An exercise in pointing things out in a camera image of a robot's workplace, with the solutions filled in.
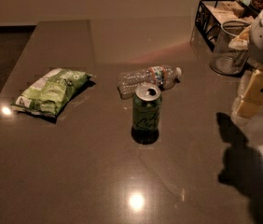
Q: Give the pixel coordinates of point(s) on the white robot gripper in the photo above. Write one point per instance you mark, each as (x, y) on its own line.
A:
(252, 97)

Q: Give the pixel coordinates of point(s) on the green soda can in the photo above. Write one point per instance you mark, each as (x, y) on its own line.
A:
(146, 106)

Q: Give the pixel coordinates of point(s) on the clear glass jar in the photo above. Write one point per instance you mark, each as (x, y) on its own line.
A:
(226, 60)

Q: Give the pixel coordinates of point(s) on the clear plastic water bottle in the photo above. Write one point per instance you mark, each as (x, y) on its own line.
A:
(163, 76)

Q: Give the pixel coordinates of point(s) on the green chip bag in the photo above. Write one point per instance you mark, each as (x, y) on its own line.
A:
(51, 93)

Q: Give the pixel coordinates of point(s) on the black wire basket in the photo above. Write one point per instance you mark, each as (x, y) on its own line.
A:
(212, 13)

